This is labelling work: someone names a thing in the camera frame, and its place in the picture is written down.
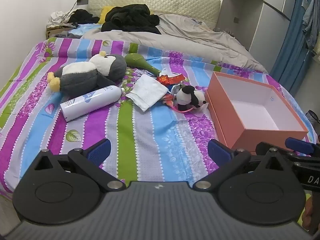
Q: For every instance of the black mesh bin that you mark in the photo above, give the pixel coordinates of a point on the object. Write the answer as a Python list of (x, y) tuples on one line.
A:
[(312, 118)]

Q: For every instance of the striped floral bedsheet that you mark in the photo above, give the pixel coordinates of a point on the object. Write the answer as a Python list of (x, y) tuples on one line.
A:
[(150, 130)]

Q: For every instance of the crumpled white cloth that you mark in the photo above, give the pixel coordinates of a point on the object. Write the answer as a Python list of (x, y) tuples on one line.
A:
[(56, 17)]

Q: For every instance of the hanging denim clothes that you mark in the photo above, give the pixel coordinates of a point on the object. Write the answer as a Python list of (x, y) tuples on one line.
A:
[(311, 30)]

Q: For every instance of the grey duvet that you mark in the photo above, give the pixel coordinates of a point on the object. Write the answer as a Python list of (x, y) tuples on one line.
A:
[(200, 42)]

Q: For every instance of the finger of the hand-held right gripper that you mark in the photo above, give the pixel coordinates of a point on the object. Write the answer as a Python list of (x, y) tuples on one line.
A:
[(298, 144), (261, 147)]

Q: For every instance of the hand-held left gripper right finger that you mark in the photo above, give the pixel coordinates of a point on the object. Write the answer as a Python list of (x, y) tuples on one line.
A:
[(218, 152)]

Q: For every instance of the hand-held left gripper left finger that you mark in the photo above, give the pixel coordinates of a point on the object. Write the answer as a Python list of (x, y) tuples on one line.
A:
[(100, 151)]

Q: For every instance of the small black cloth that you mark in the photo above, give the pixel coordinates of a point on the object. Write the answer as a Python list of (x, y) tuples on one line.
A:
[(82, 16)]

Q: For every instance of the shiny red packet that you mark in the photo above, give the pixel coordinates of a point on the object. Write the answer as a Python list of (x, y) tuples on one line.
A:
[(170, 80)]

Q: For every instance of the yellow pillow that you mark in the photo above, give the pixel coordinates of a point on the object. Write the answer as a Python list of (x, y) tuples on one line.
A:
[(103, 15)]

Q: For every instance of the dark wall socket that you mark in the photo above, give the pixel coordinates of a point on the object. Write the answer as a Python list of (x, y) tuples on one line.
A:
[(82, 2)]

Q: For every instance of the orange cardboard box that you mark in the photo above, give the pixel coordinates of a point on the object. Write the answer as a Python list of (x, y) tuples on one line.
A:
[(225, 100)]

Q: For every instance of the grey penguin plush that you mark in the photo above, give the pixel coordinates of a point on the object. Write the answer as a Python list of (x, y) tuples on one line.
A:
[(82, 77)]

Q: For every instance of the small panda plush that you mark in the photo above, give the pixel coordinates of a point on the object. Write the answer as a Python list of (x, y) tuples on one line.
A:
[(186, 97)]

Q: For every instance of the cream quilted headboard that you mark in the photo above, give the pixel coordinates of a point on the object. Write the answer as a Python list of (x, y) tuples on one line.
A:
[(162, 0)]

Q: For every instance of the blue curtain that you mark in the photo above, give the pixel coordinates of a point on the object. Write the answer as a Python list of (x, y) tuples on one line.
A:
[(290, 55)]

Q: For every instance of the white spray bottle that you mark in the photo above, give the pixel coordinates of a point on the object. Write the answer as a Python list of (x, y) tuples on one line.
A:
[(87, 103)]

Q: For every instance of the person's right hand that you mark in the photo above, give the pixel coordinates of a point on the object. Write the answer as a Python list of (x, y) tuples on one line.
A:
[(312, 210)]

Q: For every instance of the green plush snake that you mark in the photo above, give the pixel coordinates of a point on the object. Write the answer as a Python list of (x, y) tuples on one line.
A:
[(136, 61)]

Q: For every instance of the grey wardrobe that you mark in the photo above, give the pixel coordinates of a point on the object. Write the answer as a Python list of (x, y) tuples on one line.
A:
[(265, 22)]

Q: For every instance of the white towel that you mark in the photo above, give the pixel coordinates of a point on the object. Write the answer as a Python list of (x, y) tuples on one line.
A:
[(147, 92)]

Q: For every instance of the light blue cloth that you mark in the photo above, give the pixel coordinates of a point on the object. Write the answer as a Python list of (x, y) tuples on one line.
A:
[(82, 30)]

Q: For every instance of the black clothing pile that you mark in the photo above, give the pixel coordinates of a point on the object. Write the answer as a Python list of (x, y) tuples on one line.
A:
[(130, 17)]

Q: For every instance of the white paper sheet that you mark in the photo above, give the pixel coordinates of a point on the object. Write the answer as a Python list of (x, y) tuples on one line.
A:
[(166, 71)]

